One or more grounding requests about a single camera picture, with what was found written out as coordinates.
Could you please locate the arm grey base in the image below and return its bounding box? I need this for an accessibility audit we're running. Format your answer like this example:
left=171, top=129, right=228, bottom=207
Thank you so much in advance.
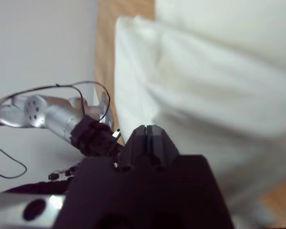
left=92, top=85, right=115, bottom=128

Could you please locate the black strap cable with connector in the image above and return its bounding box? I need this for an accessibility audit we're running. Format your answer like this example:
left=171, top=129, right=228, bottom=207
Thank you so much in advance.
left=4, top=164, right=81, bottom=194

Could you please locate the white t-shirt with small logo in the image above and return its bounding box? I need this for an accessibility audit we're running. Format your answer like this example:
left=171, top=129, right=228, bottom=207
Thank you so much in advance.
left=114, top=15, right=286, bottom=215

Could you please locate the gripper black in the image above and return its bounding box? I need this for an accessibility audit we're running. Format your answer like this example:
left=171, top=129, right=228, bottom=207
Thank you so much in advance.
left=70, top=115, right=181, bottom=171

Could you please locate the thin black loose cable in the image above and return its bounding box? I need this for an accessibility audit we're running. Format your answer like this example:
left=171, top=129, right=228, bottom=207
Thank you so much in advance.
left=0, top=142, right=27, bottom=179

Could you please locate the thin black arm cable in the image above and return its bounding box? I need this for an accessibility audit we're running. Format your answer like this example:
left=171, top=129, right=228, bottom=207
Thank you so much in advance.
left=0, top=81, right=110, bottom=129

